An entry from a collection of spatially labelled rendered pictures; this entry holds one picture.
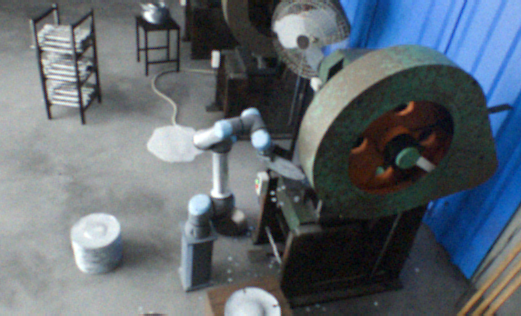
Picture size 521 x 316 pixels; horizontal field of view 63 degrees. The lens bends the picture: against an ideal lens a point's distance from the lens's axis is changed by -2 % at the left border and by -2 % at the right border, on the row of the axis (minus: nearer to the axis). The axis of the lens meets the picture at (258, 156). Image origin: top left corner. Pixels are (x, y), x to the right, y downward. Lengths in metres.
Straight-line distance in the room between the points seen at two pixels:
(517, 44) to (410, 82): 1.38
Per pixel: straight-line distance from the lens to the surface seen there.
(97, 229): 2.90
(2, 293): 3.06
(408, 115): 1.95
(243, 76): 3.78
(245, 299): 2.43
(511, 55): 3.06
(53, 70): 4.18
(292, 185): 2.45
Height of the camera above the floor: 2.35
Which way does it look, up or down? 37 degrees down
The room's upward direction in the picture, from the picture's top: 9 degrees clockwise
